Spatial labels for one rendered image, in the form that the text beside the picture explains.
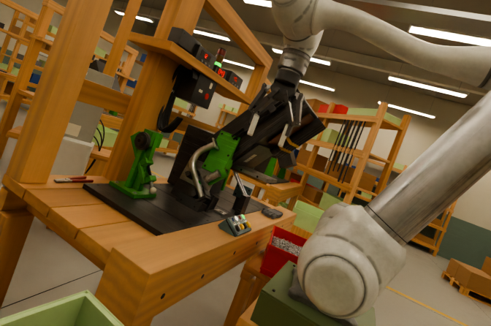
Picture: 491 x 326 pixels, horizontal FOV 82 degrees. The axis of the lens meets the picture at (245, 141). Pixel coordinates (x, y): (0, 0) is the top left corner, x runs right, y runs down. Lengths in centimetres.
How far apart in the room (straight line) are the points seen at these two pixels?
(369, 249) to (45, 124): 102
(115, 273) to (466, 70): 99
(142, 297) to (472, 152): 76
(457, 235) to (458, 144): 1021
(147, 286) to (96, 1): 90
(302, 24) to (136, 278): 74
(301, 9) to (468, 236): 1044
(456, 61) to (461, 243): 1014
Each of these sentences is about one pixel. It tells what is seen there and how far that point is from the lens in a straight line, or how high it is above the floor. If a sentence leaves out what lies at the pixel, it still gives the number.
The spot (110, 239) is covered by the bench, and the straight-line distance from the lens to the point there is 92.
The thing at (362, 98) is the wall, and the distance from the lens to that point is 1062.
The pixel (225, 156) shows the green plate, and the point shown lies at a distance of 135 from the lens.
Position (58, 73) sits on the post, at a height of 126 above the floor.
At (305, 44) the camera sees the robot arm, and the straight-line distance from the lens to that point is 88.
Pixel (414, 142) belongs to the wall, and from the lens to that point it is 1053.
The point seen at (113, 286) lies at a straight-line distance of 86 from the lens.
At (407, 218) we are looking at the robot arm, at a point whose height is 125.
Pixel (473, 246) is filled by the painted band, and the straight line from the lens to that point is 1100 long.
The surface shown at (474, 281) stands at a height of 31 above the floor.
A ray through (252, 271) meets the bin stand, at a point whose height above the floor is 79.
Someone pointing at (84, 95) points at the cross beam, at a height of 121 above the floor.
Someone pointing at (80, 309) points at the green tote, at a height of 94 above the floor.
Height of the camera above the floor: 128
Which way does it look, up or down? 1 degrees down
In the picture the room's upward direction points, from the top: 21 degrees clockwise
